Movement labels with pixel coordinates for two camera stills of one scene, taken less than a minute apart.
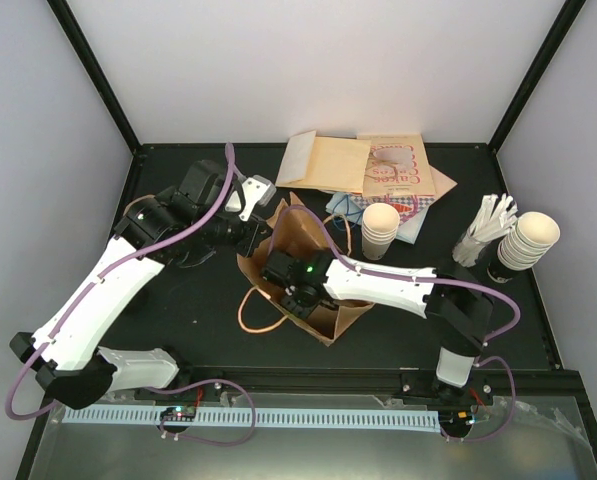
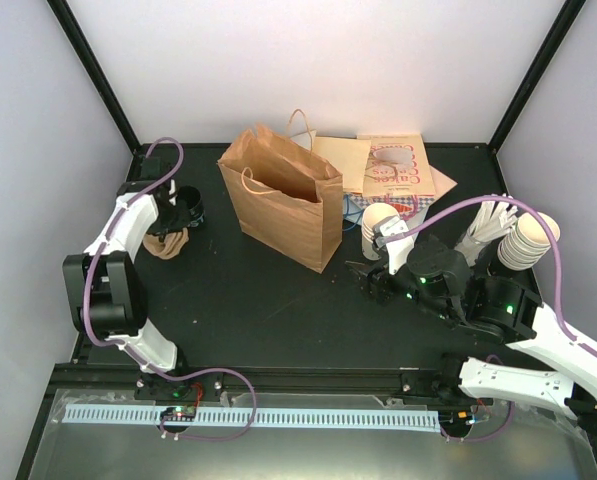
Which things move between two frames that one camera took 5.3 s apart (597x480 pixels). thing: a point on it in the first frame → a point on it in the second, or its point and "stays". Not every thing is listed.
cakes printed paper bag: [399, 166] stays
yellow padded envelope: [338, 164] stays
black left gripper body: [247, 243] → [170, 220]
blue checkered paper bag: [408, 206] stays
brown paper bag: [298, 232] → [288, 197]
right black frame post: [561, 24] stays
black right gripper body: [303, 307] → [385, 293]
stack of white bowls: [532, 236] stays
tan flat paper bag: [443, 184] stays
